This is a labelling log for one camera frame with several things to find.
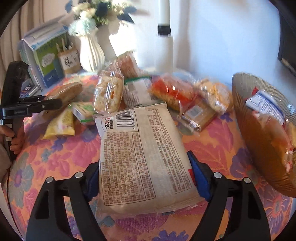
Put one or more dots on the beige curtain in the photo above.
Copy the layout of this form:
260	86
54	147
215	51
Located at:
29	16

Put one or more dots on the floral orange tablecloth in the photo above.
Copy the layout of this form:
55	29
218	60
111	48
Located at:
219	145

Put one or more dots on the person's left hand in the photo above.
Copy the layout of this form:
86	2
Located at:
17	140

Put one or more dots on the purple blue packet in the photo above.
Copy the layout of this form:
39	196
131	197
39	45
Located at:
29	88

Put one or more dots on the round yellow pastry packet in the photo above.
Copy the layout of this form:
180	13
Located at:
217	95

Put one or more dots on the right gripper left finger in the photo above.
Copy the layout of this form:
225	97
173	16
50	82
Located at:
62	208

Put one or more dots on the small toothpick holder box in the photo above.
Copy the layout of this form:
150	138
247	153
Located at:
68	58

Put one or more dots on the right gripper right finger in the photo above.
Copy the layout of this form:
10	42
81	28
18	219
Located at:
247	218

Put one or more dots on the red snack packet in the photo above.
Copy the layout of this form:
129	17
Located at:
173	90

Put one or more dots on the blue white artificial flowers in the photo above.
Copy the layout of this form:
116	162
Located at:
90	15

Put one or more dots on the ribbed glass bowl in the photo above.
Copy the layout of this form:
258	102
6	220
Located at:
265	158

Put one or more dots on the large white noodle packet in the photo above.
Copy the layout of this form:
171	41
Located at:
143	166

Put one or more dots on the yellow small snack packet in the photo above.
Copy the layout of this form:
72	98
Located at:
62	125

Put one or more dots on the red white bread packet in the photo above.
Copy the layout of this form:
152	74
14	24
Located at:
279	130

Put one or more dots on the yellow barcode cake packet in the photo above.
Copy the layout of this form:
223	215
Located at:
196	116

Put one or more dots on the brown bread packet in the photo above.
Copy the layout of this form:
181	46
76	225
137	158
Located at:
65	93

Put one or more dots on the black television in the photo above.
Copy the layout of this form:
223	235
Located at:
287	48

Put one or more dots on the puffed rice snack packet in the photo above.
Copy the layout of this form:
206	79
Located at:
109	90

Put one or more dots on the white ribbed vase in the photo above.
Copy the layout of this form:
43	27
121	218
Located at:
92	57

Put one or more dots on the white floor lamp pole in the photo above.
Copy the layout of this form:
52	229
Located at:
164	44

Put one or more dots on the green yellow snack packet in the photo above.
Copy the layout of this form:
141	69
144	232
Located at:
83	111

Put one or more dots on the green blue tissue box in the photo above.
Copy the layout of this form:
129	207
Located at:
39	49

